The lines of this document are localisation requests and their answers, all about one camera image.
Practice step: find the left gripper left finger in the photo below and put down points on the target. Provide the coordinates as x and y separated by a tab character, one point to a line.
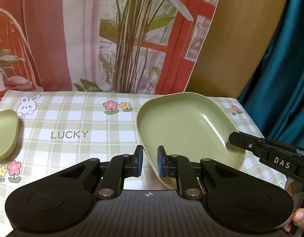
117	170

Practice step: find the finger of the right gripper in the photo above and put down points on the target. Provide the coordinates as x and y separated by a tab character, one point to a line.
248	142

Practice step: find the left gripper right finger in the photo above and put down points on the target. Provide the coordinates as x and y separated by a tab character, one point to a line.
184	172

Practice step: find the green square plate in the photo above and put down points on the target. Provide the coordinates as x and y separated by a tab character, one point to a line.
9	126
190	125

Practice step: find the person's right hand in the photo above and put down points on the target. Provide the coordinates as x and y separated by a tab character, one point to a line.
296	190

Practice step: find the teal curtain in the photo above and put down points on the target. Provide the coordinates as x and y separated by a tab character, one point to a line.
274	96

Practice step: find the checkered bunny tablecloth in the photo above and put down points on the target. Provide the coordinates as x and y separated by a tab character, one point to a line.
67	128

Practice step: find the printed room backdrop cloth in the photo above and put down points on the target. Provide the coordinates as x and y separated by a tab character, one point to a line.
120	46

